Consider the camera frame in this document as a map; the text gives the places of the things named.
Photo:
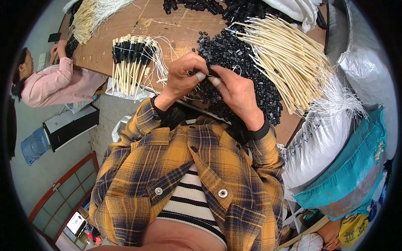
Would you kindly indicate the person's right hand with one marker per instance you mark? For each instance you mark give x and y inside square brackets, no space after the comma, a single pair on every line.
[238,97]

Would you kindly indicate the person's left hand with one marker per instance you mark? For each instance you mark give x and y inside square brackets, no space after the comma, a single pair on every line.
[179,78]

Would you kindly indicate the small black plastic connector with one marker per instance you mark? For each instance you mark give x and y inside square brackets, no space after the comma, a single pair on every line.
[209,74]

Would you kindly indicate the black wrist band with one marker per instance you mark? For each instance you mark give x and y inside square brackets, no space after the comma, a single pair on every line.
[248,133]
[171,117]

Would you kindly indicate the pile of black plastic connectors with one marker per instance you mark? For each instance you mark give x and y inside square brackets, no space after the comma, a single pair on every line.
[232,53]

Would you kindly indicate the bundle of tubes with black connectors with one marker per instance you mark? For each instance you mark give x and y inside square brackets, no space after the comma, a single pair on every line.
[130,59]

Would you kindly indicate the white plastic bag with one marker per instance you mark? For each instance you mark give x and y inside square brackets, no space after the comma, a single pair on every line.
[119,127]
[121,92]

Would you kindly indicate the heap of black connector parts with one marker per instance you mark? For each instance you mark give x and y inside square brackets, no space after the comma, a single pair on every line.
[232,8]

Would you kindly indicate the white printed woven sack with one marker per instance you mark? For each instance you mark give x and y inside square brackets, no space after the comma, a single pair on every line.
[314,147]

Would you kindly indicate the person's body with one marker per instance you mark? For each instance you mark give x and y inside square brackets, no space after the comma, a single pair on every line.
[188,175]

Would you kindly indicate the small pile of black parts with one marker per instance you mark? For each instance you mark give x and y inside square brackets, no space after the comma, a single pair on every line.
[71,45]

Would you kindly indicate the black white water dispenser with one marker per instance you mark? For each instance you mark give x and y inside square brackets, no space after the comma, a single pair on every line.
[70,127]

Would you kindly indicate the large white woven sack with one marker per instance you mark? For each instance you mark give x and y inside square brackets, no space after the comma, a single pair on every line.
[367,72]

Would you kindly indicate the black phone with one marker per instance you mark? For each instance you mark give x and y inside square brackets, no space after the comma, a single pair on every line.
[54,37]

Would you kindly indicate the teal woven sack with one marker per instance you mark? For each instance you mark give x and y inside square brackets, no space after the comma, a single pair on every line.
[348,178]

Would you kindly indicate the wooden stick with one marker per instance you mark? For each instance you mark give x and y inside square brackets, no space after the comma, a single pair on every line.
[301,233]

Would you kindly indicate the blue water bottle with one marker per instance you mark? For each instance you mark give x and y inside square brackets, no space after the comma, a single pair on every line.
[34,146]

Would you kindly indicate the white red checked bag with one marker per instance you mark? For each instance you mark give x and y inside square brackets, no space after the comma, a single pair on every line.
[306,243]

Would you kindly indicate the orange bag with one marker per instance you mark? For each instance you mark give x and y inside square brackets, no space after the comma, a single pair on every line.
[329,233]

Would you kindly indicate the red framed glass door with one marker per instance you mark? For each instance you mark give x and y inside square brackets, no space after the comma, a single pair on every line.
[62,194]

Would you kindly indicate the yellow plastic bag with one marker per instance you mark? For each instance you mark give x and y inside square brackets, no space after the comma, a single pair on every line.
[353,230]

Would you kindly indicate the white wall socket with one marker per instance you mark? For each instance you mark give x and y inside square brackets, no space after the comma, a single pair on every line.
[41,61]

